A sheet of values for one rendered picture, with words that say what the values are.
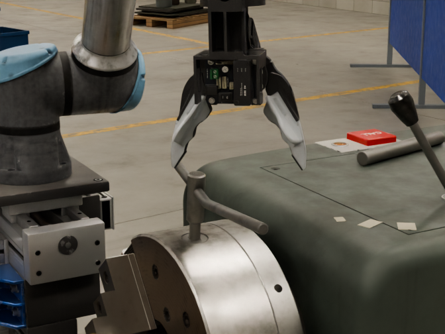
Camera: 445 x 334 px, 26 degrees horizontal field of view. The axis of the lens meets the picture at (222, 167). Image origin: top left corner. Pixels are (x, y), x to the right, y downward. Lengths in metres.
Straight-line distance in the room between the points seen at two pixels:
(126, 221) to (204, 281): 4.03
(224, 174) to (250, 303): 0.33
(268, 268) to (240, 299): 0.06
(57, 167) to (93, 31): 0.25
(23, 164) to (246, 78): 0.77
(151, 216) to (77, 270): 3.59
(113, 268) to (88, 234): 0.39
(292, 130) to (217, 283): 0.21
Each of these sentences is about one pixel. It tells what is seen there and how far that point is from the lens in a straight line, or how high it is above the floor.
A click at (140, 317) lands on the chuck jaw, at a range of 1.25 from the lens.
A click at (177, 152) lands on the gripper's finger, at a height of 1.36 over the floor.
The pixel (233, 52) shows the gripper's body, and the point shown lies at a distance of 1.02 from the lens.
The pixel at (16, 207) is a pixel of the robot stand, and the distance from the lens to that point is 1.70.
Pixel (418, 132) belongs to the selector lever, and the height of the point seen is 1.35.
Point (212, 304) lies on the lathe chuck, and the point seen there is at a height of 1.19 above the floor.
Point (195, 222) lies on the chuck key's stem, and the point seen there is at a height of 1.26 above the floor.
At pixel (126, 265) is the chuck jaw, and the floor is 1.18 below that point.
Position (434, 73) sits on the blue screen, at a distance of 7.47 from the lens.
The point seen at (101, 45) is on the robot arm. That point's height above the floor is 1.40.
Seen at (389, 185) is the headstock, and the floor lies 1.25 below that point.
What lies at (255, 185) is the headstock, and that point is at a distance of 1.36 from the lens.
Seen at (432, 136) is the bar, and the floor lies 1.27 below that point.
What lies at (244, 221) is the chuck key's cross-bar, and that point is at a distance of 0.99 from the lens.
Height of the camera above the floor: 1.64
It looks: 15 degrees down
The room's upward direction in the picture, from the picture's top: straight up
